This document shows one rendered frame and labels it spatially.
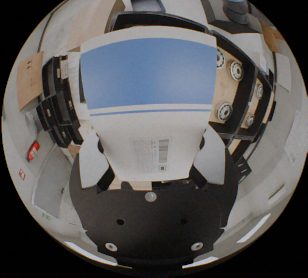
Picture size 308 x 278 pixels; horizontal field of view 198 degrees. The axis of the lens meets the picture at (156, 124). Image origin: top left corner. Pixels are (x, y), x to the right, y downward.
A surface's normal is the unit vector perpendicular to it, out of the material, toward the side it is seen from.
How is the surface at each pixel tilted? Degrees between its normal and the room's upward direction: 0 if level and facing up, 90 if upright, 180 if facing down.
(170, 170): 0
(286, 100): 90
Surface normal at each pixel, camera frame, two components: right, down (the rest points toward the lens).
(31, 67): 0.98, 0.10
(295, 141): -1.00, 0.04
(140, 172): 0.04, 0.52
